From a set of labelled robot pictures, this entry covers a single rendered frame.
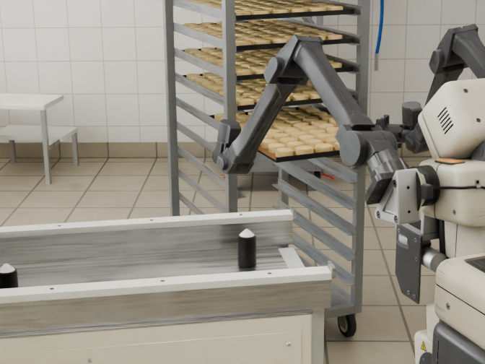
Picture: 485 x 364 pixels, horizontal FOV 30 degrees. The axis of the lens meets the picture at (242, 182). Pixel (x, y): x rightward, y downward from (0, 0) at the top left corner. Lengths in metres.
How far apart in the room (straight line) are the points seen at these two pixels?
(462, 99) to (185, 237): 0.66
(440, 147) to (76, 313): 0.91
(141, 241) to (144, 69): 3.90
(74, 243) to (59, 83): 4.00
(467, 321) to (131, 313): 0.62
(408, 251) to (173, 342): 0.82
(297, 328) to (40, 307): 0.39
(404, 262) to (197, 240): 0.61
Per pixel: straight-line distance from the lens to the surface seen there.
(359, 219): 3.03
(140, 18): 5.47
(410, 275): 2.09
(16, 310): 1.39
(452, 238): 2.01
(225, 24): 2.69
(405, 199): 1.87
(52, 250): 1.66
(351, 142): 1.96
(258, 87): 3.01
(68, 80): 5.61
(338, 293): 3.23
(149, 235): 1.65
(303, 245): 3.43
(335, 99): 2.06
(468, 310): 1.66
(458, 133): 1.90
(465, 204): 1.87
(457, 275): 1.68
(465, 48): 2.40
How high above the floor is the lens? 1.43
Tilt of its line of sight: 16 degrees down
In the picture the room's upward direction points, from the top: 1 degrees counter-clockwise
